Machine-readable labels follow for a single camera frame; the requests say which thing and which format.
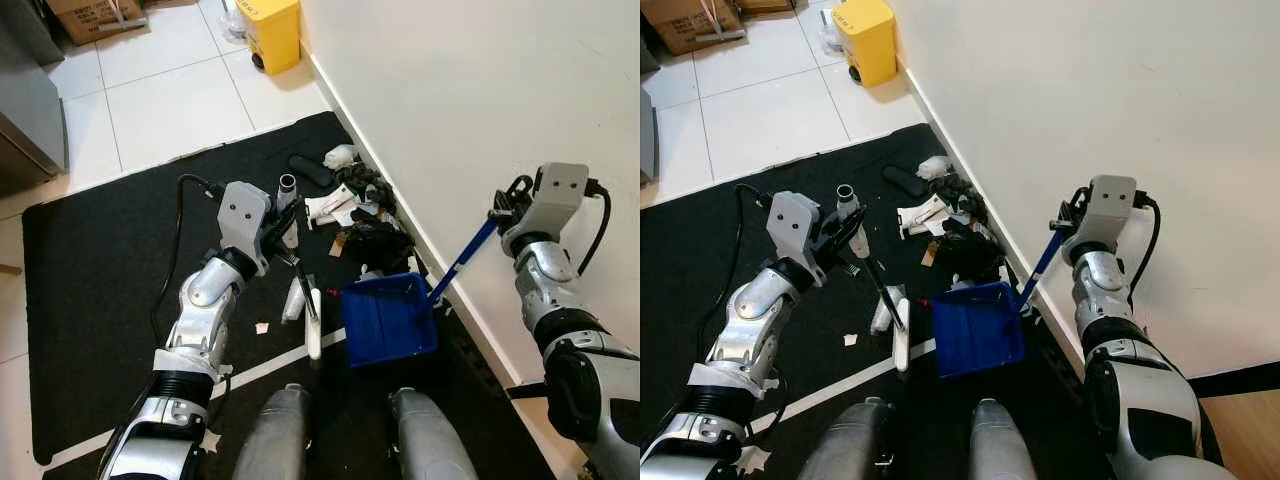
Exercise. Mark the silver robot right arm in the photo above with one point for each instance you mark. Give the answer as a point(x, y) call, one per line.
point(545, 290)
point(1105, 285)

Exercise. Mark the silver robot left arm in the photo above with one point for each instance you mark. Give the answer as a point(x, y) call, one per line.
point(200, 300)
point(755, 310)

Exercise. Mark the grey floor squeegee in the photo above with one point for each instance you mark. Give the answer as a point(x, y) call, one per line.
point(125, 22)
point(720, 35)

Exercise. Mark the black flat slipper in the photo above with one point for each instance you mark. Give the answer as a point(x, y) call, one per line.
point(310, 170)
point(905, 181)

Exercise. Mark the white plastic bottle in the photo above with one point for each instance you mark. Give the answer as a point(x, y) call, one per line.
point(881, 312)
point(293, 300)

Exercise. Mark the white crumpled paper ball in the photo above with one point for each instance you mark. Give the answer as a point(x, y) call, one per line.
point(340, 156)
point(933, 167)

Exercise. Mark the grey metal cabinet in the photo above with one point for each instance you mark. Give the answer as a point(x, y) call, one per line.
point(647, 130)
point(25, 110)

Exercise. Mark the yellow plastic bin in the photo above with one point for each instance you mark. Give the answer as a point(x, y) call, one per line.
point(272, 30)
point(865, 40)

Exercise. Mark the clear plastic bag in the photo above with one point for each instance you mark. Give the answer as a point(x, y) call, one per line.
point(232, 20)
point(828, 30)

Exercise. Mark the grey robot left leg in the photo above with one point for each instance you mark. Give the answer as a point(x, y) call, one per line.
point(838, 445)
point(270, 440)

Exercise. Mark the grey robot leg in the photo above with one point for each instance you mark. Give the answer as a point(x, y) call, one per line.
point(430, 440)
point(270, 440)
point(838, 445)
point(1000, 445)

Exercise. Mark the grey robot right leg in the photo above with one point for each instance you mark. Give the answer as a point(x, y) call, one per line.
point(430, 440)
point(1000, 445)

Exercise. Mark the printed closed cardboard box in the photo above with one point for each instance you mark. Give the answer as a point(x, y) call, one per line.
point(680, 30)
point(85, 15)

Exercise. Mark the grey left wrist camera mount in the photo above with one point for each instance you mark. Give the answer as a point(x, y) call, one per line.
point(243, 215)
point(795, 225)

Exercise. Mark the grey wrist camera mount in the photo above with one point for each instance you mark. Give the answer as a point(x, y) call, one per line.
point(555, 195)
point(243, 215)
point(795, 225)
point(1110, 205)

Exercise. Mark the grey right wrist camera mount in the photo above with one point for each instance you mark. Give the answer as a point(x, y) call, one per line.
point(555, 195)
point(1110, 205)

